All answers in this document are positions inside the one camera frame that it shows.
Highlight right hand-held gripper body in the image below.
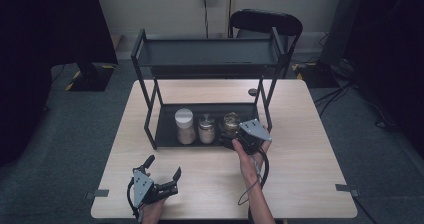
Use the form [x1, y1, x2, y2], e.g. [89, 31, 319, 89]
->
[235, 118, 273, 156]

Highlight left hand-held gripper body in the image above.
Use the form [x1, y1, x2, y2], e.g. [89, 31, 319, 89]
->
[131, 168, 180, 209]

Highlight clear-lidded brown spice jar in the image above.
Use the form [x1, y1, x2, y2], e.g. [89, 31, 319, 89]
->
[222, 111, 242, 138]

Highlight silver-lidded glass jar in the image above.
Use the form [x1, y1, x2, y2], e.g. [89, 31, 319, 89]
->
[197, 113, 217, 145]

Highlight white-lidded spice jar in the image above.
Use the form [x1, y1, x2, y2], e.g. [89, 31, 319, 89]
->
[174, 108, 197, 146]

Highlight black metal two-tier rack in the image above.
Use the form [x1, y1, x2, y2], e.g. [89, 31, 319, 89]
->
[130, 26, 288, 151]

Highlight person's left hand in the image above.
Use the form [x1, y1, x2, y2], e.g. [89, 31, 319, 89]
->
[139, 197, 168, 224]

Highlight person's right hand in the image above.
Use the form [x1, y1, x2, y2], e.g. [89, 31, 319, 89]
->
[231, 125, 272, 186]

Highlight black stand base yellow stripes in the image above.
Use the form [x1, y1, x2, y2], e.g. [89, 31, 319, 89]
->
[64, 62, 117, 92]
[291, 62, 339, 89]

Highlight black chair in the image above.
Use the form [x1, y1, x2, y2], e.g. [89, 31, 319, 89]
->
[228, 8, 304, 80]

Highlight dark grey stand column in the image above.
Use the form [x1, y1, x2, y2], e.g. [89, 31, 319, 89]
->
[319, 0, 365, 67]

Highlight dark curtain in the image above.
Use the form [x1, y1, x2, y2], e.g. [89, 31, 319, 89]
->
[0, 0, 118, 167]
[343, 0, 424, 148]

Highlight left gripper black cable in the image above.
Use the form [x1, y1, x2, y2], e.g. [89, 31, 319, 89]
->
[126, 178, 142, 220]

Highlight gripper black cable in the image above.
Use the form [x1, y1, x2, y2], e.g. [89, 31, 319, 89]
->
[237, 148, 270, 207]
[126, 178, 142, 220]

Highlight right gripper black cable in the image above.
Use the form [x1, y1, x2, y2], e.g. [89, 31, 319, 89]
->
[237, 148, 270, 207]

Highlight grey table edge bracket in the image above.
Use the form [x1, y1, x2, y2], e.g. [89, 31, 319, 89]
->
[84, 189, 110, 200]
[335, 183, 361, 198]

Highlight black floor cables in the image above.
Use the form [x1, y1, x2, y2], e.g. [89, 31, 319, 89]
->
[313, 80, 355, 118]

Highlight black power cable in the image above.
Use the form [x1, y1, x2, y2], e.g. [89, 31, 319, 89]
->
[201, 0, 210, 39]

